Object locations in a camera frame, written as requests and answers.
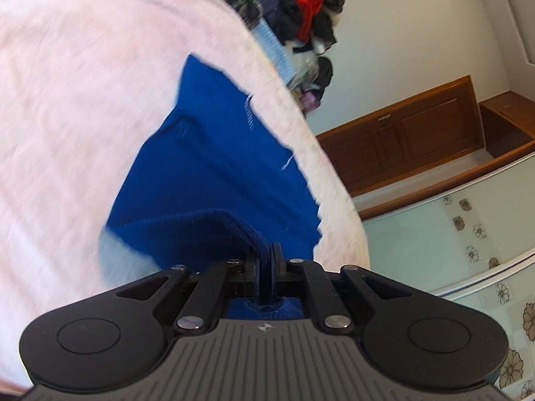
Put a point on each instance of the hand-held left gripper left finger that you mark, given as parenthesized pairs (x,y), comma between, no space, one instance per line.
(254,269)

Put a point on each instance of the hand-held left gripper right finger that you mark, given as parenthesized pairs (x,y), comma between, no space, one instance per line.
(276,267)

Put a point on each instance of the blue knit sweater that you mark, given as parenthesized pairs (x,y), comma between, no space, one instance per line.
(217,175)

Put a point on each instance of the purple cloth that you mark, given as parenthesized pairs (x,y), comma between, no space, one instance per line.
(311,101)

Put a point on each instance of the brown wooden door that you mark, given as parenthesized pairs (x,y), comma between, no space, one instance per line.
(401,142)

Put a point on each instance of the black bag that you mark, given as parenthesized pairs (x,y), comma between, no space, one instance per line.
(325,73)

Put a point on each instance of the clear plastic bag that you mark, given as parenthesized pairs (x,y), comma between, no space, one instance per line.
(307,67)

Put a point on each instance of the pink bed blanket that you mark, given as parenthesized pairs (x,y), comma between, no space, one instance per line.
(83,133)

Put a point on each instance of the light blue knitted cloth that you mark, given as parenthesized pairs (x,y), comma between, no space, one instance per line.
(276,48)

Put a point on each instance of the black white patterned garment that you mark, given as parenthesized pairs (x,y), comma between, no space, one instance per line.
(246,6)

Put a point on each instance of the navy garment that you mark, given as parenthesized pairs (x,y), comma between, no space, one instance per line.
(269,2)

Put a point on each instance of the red garment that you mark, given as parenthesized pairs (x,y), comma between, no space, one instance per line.
(307,2)

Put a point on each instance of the brown wooden cabinet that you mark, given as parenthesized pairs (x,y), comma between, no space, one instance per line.
(510,125)

